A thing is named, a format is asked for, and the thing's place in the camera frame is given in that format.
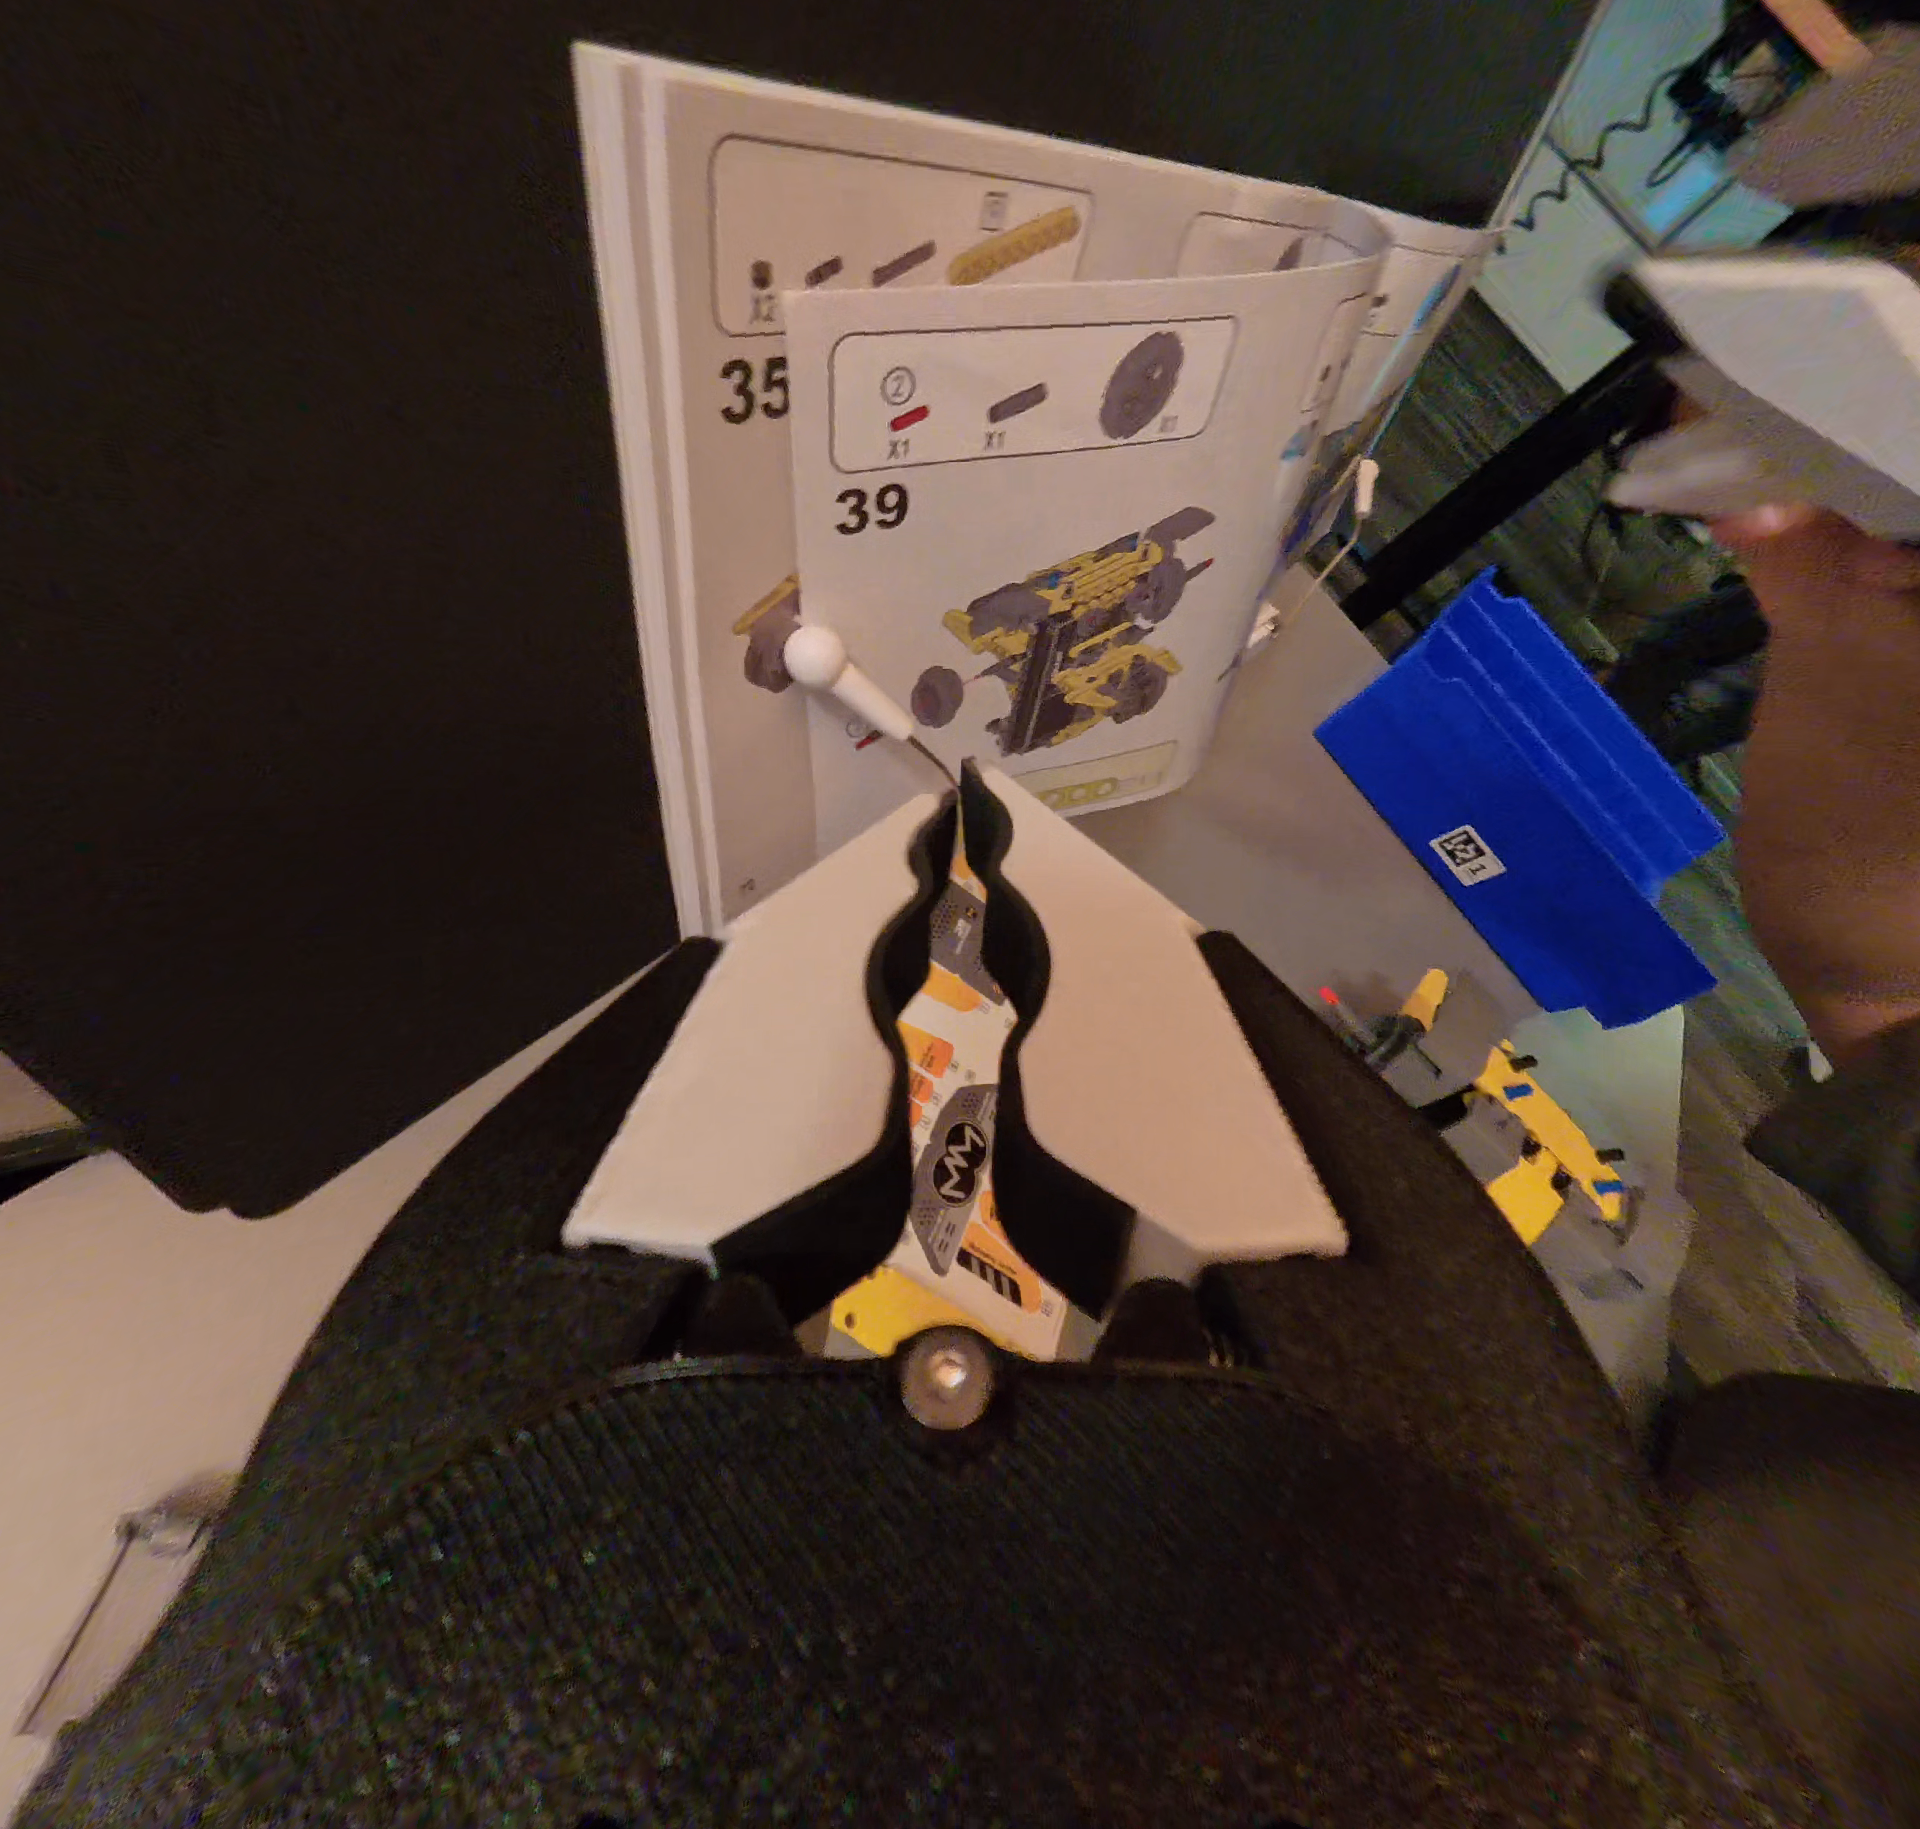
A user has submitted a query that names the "black metal table leg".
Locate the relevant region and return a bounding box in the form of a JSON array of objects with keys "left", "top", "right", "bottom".
[{"left": 1339, "top": 359, "right": 1673, "bottom": 632}]

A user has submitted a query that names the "person's right hand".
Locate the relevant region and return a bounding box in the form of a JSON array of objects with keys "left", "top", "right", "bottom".
[{"left": 1710, "top": 502, "right": 1920, "bottom": 781}]

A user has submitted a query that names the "person's dark brown shirt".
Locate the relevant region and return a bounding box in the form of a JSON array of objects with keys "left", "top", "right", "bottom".
[{"left": 1649, "top": 1027, "right": 1920, "bottom": 1829}]

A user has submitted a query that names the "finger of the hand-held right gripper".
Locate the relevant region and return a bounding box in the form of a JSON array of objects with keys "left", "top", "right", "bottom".
[
  {"left": 1603, "top": 250, "right": 1920, "bottom": 544},
  {"left": 1608, "top": 434, "right": 1767, "bottom": 518}
]

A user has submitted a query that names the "white-tipped page holder peg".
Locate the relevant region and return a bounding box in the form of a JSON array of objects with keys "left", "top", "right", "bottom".
[
  {"left": 1297, "top": 456, "right": 1383, "bottom": 587},
  {"left": 781, "top": 626, "right": 961, "bottom": 785}
]

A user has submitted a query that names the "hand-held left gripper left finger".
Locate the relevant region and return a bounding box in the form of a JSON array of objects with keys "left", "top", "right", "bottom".
[{"left": 561, "top": 791, "right": 961, "bottom": 1322}]

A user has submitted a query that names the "yellow grey toy brick vehicle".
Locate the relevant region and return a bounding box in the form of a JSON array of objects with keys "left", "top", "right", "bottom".
[{"left": 1319, "top": 967, "right": 1648, "bottom": 1249}]

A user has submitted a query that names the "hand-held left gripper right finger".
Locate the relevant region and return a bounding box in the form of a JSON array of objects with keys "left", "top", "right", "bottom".
[{"left": 960, "top": 759, "right": 1349, "bottom": 1323}]

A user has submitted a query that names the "blue storage bin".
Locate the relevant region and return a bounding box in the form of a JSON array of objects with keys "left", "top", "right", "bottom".
[{"left": 1313, "top": 565, "right": 1727, "bottom": 1031}]

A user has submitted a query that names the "toy assembly instruction booklet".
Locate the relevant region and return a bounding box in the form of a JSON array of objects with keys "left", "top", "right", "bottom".
[{"left": 570, "top": 40, "right": 1501, "bottom": 939}]

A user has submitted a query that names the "yellow grey sticker sheet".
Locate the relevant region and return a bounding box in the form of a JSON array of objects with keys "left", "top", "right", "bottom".
[{"left": 895, "top": 869, "right": 1068, "bottom": 1362}]

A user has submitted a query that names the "yellow plastic toy plate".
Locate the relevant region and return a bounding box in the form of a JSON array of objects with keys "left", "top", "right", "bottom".
[{"left": 829, "top": 1263, "right": 991, "bottom": 1362}]

